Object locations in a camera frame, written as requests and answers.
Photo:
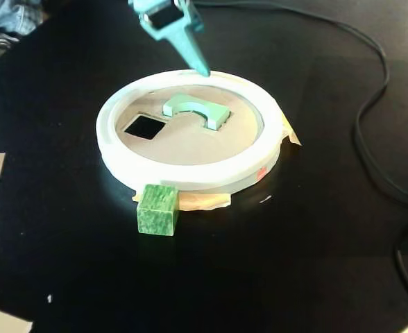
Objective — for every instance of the teal gripper with servo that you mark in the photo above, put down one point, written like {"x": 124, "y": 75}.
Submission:
{"x": 164, "y": 17}

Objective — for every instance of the mint green U-shaped block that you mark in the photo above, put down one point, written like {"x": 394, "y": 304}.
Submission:
{"x": 218, "y": 116}

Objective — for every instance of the green wooden cube block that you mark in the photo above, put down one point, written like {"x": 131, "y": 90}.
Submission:
{"x": 155, "y": 211}

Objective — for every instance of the brown cardboard lid with cutouts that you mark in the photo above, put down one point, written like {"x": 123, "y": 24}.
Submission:
{"x": 190, "y": 145}

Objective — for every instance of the white round sorter container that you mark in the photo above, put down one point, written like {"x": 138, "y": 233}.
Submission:
{"x": 190, "y": 173}

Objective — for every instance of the tan masking tape piece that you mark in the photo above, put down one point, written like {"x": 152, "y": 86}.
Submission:
{"x": 204, "y": 201}
{"x": 290, "y": 133}

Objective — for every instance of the small red sticker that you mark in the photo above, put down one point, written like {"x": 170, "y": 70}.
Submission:
{"x": 261, "y": 173}

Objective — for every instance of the blue denim cloth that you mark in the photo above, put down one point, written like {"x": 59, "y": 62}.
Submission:
{"x": 9, "y": 17}

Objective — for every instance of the tiny white paper scrap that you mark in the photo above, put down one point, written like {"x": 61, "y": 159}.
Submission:
{"x": 49, "y": 298}

